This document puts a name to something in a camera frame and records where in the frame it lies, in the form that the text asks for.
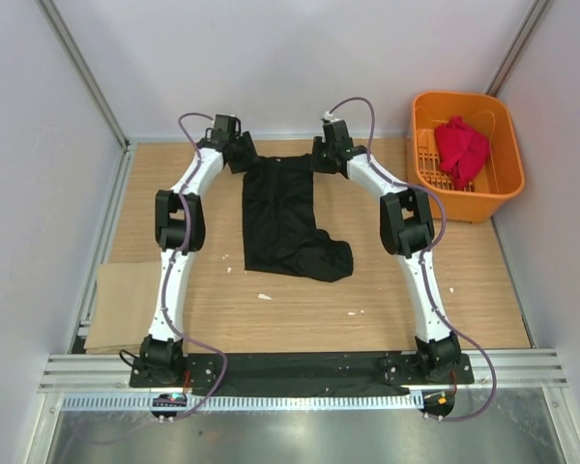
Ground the black t shirt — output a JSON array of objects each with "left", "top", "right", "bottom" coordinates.
[{"left": 242, "top": 154, "right": 354, "bottom": 282}]

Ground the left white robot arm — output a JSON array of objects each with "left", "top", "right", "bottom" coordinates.
[{"left": 130, "top": 112, "right": 258, "bottom": 388}]

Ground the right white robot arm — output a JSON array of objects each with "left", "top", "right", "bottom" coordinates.
[{"left": 312, "top": 113, "right": 461, "bottom": 383}]

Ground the red t shirt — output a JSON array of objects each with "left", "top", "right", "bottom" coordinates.
[{"left": 434, "top": 116, "right": 490, "bottom": 190}]

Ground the orange plastic basket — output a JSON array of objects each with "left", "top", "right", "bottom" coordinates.
[{"left": 406, "top": 91, "right": 525, "bottom": 222}]

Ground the brown cardboard sheet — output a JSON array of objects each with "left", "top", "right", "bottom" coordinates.
[{"left": 84, "top": 262, "right": 161, "bottom": 355}]

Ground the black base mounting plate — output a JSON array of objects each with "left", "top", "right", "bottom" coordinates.
[{"left": 129, "top": 351, "right": 475, "bottom": 389}]

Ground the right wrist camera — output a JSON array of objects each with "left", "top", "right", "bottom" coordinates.
[{"left": 323, "top": 119, "right": 354, "bottom": 150}]

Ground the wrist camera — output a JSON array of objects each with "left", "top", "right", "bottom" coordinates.
[
  {"left": 211, "top": 114, "right": 242, "bottom": 143},
  {"left": 323, "top": 119, "right": 354, "bottom": 150}
]

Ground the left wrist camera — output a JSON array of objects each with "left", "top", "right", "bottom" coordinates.
[{"left": 211, "top": 114, "right": 242, "bottom": 143}]

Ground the left aluminium corner post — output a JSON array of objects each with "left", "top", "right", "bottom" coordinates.
[{"left": 37, "top": 0, "right": 130, "bottom": 152}]

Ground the aluminium corner post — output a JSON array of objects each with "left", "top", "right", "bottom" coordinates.
[
  {"left": 37, "top": 0, "right": 130, "bottom": 152},
  {"left": 485, "top": 0, "right": 554, "bottom": 98}
]

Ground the right aluminium corner post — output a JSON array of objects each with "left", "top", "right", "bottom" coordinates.
[{"left": 485, "top": 0, "right": 554, "bottom": 98}]

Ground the white slotted cable duct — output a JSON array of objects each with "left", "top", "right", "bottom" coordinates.
[{"left": 61, "top": 391, "right": 423, "bottom": 413}]

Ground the aluminium front frame rail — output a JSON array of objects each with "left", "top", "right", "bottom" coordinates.
[{"left": 38, "top": 348, "right": 567, "bottom": 393}]

